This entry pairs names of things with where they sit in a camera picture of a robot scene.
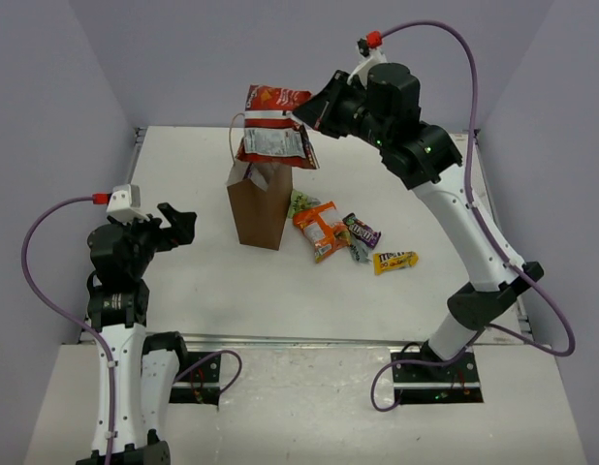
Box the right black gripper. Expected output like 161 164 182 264
294 68 394 152

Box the red Doritos chip bag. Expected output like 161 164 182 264
236 84 319 170

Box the brown paper bag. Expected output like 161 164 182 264
226 112 293 250

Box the brown M&M's packet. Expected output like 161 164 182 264
343 213 382 264

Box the yellow M&M's packet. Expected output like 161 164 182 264
373 252 419 275

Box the purple Fox's candy bag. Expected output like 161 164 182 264
244 164 268 191

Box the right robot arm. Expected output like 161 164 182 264
293 63 544 381

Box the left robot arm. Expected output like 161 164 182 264
84 202 197 464

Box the green candy packet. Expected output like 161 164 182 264
287 189 321 219

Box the orange Reese's packet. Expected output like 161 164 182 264
293 201 351 264

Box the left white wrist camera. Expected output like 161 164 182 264
106 184 150 224

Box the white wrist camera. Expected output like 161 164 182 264
347 38 388 87
106 184 150 224

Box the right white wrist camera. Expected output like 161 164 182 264
347 38 388 87

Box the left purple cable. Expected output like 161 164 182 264
20 193 242 465

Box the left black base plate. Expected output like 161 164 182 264
170 355 221 406

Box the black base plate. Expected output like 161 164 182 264
391 343 484 405
170 355 221 406

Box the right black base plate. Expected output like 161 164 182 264
391 343 484 405

